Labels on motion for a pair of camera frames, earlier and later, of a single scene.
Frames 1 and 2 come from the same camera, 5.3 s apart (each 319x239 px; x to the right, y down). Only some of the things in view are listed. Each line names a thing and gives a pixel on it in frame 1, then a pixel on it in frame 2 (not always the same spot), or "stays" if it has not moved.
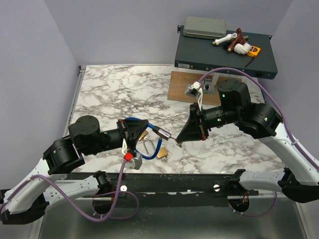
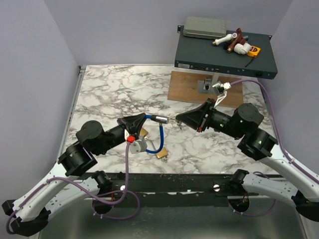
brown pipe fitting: [238, 39] stays
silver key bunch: [179, 144] -> [179, 123]
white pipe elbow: [242, 49] stays
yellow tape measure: [253, 51] stays
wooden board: [179, 80] stays
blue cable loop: [149, 125] -> [160, 119]
